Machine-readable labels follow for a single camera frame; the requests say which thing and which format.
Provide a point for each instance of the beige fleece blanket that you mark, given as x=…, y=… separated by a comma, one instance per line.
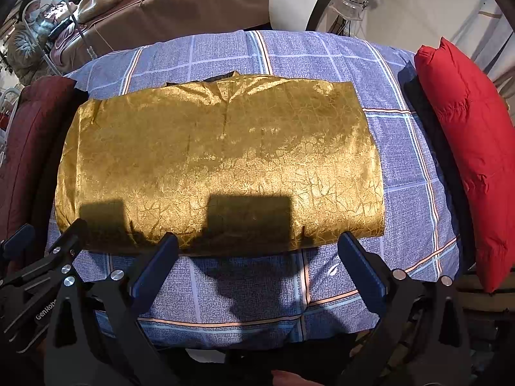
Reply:
x=104, y=0

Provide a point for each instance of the blue plaid bed sheet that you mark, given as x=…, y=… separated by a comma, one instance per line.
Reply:
x=241, y=289

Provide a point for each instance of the mauve quilted blanket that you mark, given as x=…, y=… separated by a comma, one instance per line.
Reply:
x=66, y=48

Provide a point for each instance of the black cloth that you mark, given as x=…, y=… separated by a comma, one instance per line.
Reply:
x=52, y=148

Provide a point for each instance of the gold shiny jacket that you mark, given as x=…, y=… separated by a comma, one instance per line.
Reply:
x=221, y=148

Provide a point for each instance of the white metal trolley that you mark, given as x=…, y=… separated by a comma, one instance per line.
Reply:
x=10, y=93

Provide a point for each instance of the wooden bed frame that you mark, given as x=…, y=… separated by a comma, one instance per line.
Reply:
x=483, y=301

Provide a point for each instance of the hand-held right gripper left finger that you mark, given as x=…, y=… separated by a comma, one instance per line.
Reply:
x=155, y=265

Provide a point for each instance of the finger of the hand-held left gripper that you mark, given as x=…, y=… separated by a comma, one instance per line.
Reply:
x=66, y=249
x=18, y=235

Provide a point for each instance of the metal lamp stand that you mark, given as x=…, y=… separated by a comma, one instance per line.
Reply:
x=91, y=51

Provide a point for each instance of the brown massage bed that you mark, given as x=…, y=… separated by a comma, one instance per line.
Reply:
x=181, y=12

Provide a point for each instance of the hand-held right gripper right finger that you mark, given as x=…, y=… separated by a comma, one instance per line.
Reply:
x=362, y=269

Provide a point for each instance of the white beauty machine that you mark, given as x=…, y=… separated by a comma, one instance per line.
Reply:
x=293, y=0

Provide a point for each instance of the red puffer jacket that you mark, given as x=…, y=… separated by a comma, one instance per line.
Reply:
x=474, y=148

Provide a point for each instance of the maroon quilted jacket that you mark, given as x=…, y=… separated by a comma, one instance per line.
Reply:
x=24, y=148

